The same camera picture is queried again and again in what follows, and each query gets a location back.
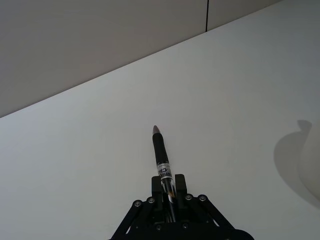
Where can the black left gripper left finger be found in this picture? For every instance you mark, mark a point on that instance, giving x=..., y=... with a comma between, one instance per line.
x=156, y=190

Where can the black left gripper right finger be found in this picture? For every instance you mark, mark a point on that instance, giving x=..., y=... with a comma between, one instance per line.
x=181, y=187

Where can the black pen with clear barrel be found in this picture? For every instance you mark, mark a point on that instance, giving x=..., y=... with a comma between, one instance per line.
x=160, y=152

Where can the pale cream rounded object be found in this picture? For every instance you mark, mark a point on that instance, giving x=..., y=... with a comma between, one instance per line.
x=312, y=170

